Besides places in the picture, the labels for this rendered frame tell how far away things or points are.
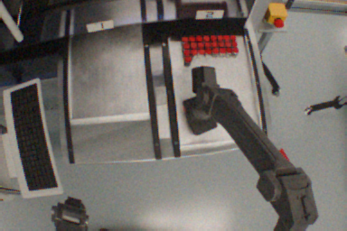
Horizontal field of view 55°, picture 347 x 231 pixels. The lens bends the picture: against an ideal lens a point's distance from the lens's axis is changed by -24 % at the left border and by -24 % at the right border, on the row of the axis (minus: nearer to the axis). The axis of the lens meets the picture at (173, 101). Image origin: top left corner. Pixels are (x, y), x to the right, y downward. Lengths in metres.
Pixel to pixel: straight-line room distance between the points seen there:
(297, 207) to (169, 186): 1.51
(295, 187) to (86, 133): 0.78
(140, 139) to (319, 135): 1.37
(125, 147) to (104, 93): 0.18
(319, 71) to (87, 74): 1.58
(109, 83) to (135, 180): 0.92
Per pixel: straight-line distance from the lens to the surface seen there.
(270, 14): 1.31
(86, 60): 1.35
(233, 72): 1.34
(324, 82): 2.49
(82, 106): 1.31
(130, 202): 2.14
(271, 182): 0.71
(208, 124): 1.15
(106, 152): 1.27
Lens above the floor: 2.13
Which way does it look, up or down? 75 degrees down
